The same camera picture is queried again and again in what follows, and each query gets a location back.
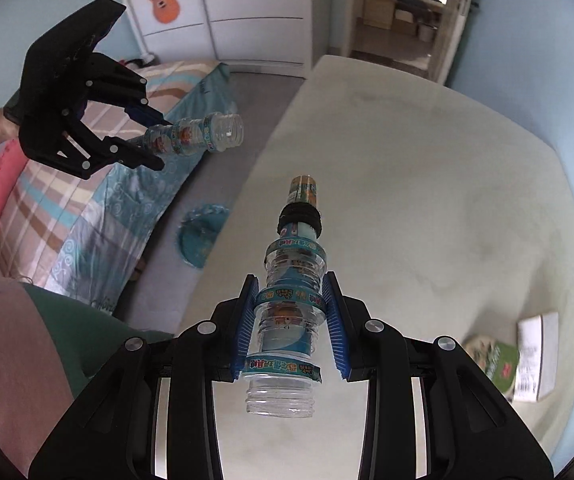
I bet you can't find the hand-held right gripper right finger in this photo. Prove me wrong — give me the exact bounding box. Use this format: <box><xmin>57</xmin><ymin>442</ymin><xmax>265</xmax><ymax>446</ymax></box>
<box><xmin>321</xmin><ymin>271</ymin><xmax>554</xmax><ymax>480</ymax></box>

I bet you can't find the small colourful label bottle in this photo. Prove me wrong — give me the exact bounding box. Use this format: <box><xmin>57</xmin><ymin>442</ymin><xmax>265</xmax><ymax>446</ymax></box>
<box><xmin>287</xmin><ymin>174</ymin><xmax>320</xmax><ymax>208</ymax></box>

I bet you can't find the blue-lined trash bin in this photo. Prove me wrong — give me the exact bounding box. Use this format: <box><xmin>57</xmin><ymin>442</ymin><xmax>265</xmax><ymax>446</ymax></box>
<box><xmin>177</xmin><ymin>203</ymin><xmax>231</xmax><ymax>271</ymax></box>

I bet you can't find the white wardrobe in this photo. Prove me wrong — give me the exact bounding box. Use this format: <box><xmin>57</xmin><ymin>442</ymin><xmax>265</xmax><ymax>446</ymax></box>
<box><xmin>109</xmin><ymin>0</ymin><xmax>314</xmax><ymax>68</ymax></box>

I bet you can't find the printed bed blanket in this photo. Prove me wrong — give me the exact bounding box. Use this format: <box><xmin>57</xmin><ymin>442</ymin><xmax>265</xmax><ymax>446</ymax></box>
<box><xmin>0</xmin><ymin>60</ymin><xmax>240</xmax><ymax>316</ymax></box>

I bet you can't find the white carton box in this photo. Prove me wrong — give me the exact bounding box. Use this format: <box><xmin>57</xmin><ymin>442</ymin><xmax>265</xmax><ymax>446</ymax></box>
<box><xmin>512</xmin><ymin>311</ymin><xmax>560</xmax><ymax>403</ymax></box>

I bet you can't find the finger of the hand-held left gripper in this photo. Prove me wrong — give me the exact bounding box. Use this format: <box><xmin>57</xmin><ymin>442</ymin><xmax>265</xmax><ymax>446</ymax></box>
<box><xmin>84</xmin><ymin>52</ymin><xmax>172</xmax><ymax>127</ymax></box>
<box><xmin>59</xmin><ymin>120</ymin><xmax>165</xmax><ymax>181</ymax></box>

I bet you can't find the person's pink green clothing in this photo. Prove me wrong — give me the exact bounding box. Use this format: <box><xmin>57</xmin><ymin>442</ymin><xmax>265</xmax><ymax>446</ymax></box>
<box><xmin>0</xmin><ymin>275</ymin><xmax>175</xmax><ymax>480</ymax></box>

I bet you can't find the green patterned small box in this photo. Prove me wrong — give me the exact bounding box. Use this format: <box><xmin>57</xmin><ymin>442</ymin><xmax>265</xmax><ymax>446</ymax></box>
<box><xmin>464</xmin><ymin>335</ymin><xmax>520</xmax><ymax>401</ymax></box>

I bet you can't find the cardboard box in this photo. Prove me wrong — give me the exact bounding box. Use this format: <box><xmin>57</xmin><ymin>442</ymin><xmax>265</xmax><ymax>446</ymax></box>
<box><xmin>364</xmin><ymin>0</ymin><xmax>398</xmax><ymax>30</ymax></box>

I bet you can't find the small ribbed banded bottle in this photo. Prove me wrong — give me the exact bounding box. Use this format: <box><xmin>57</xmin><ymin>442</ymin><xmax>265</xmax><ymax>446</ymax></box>
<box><xmin>239</xmin><ymin>232</ymin><xmax>328</xmax><ymax>418</ymax></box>
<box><xmin>134</xmin><ymin>112</ymin><xmax>245</xmax><ymax>157</ymax></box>

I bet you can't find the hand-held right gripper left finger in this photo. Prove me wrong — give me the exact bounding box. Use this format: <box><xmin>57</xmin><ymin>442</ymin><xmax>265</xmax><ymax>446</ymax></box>
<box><xmin>28</xmin><ymin>274</ymin><xmax>260</xmax><ymax>480</ymax></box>

